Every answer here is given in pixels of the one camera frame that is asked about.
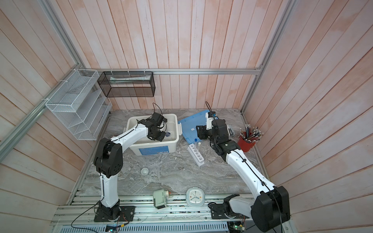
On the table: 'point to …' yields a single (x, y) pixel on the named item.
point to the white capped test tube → (199, 143)
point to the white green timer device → (160, 196)
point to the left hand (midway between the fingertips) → (160, 138)
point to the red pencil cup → (247, 140)
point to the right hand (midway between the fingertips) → (200, 126)
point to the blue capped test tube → (195, 142)
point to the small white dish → (144, 171)
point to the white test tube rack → (197, 158)
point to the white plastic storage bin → (149, 146)
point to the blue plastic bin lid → (189, 130)
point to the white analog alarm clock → (195, 197)
